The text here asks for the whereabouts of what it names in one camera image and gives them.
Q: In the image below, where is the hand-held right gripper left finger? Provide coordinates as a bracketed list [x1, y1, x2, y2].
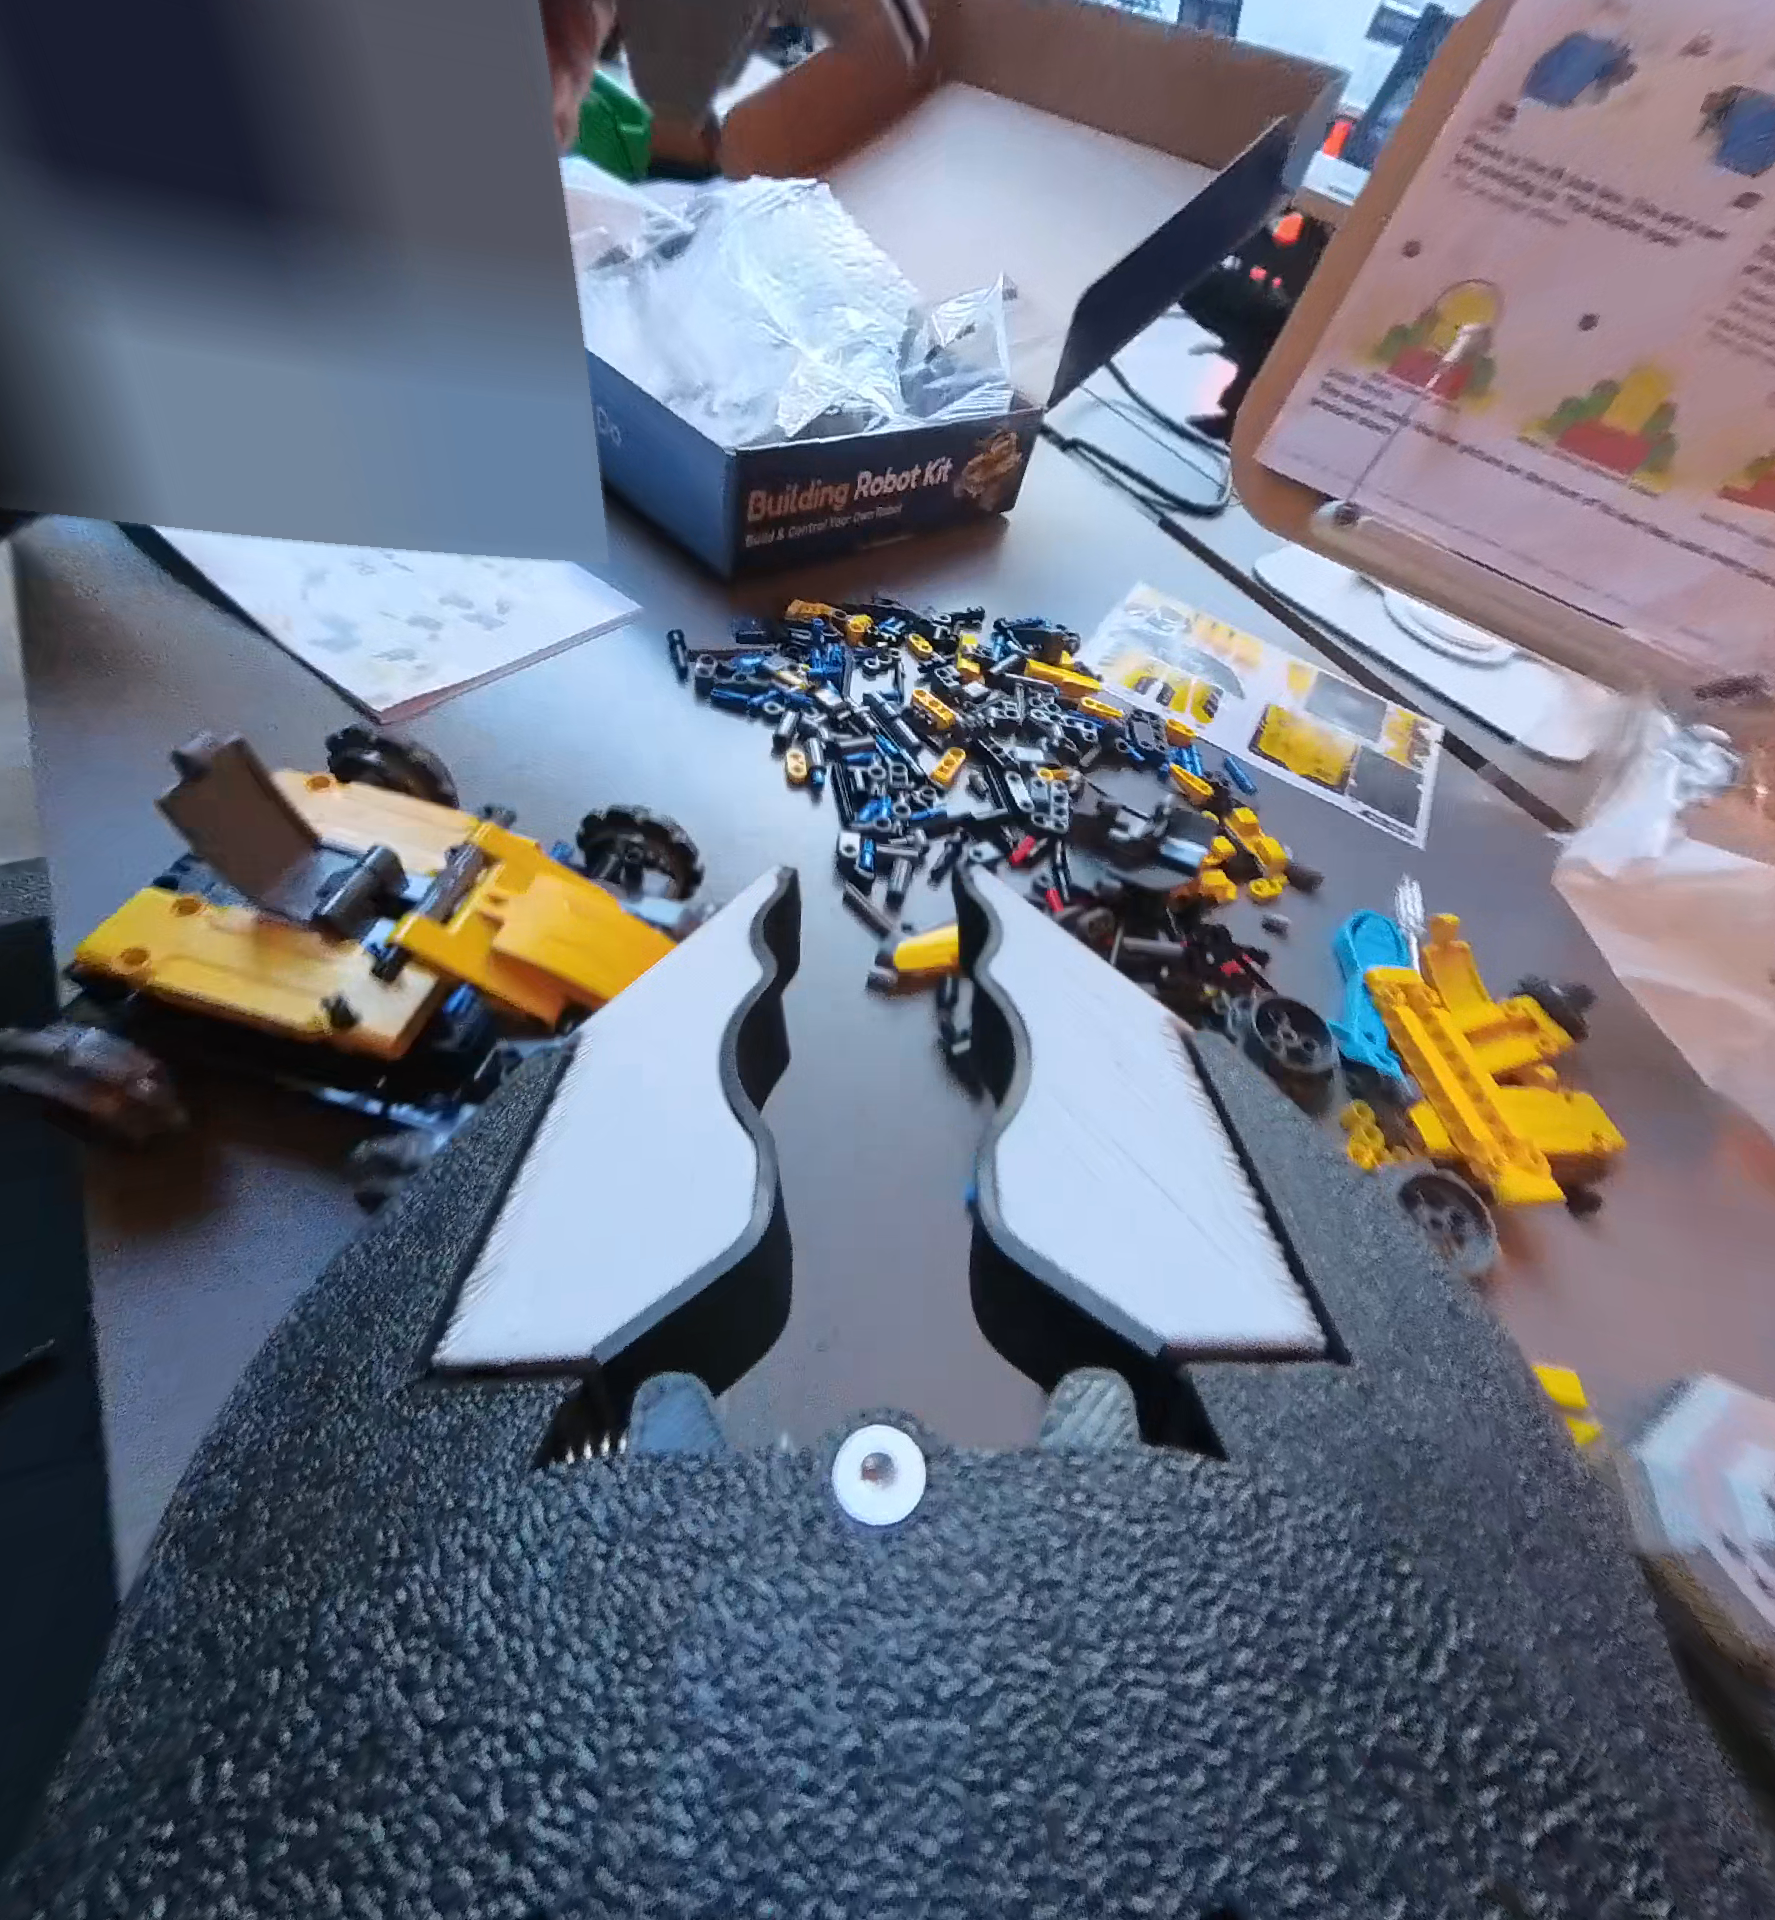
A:
[430, 864, 806, 1398]

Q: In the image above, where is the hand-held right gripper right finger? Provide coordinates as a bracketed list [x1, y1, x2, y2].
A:
[953, 864, 1331, 1412]

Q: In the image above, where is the yellow brick vehicle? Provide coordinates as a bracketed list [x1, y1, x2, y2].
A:
[0, 726, 710, 1203]

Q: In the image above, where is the grey desk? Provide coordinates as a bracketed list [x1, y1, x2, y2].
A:
[10, 353, 1775, 1802]

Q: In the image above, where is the dark grey wheel hub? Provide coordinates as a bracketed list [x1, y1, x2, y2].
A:
[1231, 992, 1341, 1087]

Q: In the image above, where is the blue brick separator tool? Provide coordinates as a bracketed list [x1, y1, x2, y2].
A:
[1329, 907, 1413, 1083]

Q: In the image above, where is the small grey wheel hub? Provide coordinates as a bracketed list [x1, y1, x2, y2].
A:
[1397, 1171, 1501, 1278]

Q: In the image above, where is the pile of building brick parts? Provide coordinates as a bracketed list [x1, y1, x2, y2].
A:
[670, 596, 1631, 1278]

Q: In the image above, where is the yellow sticker sheet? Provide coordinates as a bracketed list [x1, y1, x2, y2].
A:
[1073, 583, 1447, 847]

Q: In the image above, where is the instruction booklet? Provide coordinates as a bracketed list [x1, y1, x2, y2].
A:
[152, 525, 646, 726]

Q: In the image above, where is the white printed box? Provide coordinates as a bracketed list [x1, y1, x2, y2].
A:
[1629, 1376, 1775, 1699]

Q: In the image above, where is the crinkled plastic bag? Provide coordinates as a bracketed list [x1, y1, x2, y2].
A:
[564, 157, 1021, 450]

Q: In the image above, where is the instruction sheet stand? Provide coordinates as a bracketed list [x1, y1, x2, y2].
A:
[1229, 0, 1775, 761]

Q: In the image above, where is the cardboard box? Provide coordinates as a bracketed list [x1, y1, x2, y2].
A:
[714, 0, 1351, 410]

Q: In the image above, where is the green plastic bin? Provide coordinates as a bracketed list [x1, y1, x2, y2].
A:
[576, 67, 664, 175]

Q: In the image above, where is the yellow beam frame assembly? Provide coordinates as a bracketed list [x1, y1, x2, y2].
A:
[1337, 915, 1627, 1211]

